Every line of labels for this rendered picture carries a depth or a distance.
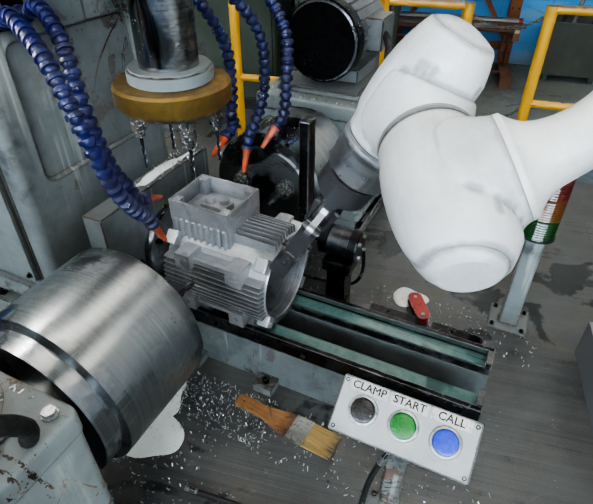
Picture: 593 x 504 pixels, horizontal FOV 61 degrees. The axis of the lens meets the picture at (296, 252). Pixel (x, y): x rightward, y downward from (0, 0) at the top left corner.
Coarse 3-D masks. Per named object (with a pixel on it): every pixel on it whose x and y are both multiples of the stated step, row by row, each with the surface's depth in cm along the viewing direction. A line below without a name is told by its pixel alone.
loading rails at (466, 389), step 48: (240, 336) 94; (288, 336) 91; (336, 336) 98; (384, 336) 92; (432, 336) 91; (288, 384) 96; (336, 384) 89; (384, 384) 84; (432, 384) 83; (480, 384) 88
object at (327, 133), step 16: (272, 112) 114; (304, 112) 111; (288, 128) 105; (320, 128) 109; (336, 128) 115; (240, 144) 105; (256, 144) 104; (272, 144) 102; (288, 144) 101; (320, 144) 106; (224, 160) 110; (240, 160) 107; (256, 160) 105; (272, 160) 103; (288, 160) 102; (320, 160) 104; (224, 176) 112; (240, 176) 106; (256, 176) 108; (272, 176) 106; (288, 176) 104; (272, 192) 108; (288, 192) 103; (320, 192) 104; (272, 208) 111; (288, 208) 109
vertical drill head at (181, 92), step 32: (128, 0) 68; (160, 0) 67; (192, 0) 71; (160, 32) 69; (192, 32) 72; (128, 64) 76; (160, 64) 72; (192, 64) 74; (128, 96) 71; (160, 96) 71; (192, 96) 71; (224, 96) 76; (192, 128) 75; (192, 160) 79
